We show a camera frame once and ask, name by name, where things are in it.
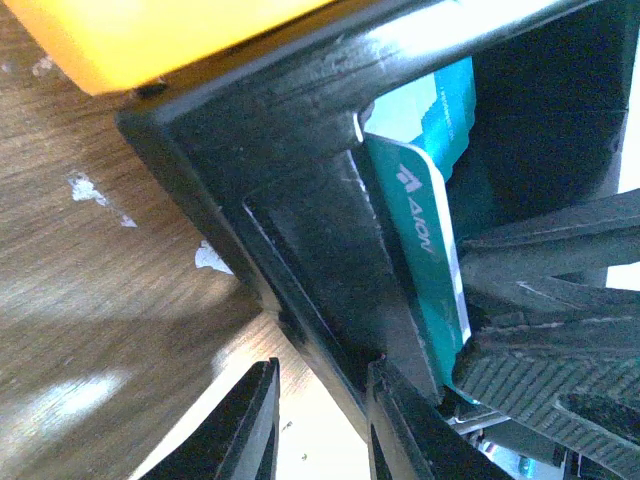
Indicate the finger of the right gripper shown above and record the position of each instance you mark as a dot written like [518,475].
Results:
[570,376]
[521,266]

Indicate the yellow storage bin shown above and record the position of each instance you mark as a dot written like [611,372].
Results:
[115,45]

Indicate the black bin with teal cards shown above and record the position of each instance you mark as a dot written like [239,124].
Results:
[268,163]

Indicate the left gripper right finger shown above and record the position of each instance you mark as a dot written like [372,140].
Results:
[409,439]

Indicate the teal card stack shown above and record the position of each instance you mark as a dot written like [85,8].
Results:
[435,113]

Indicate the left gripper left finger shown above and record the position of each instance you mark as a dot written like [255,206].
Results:
[238,439]

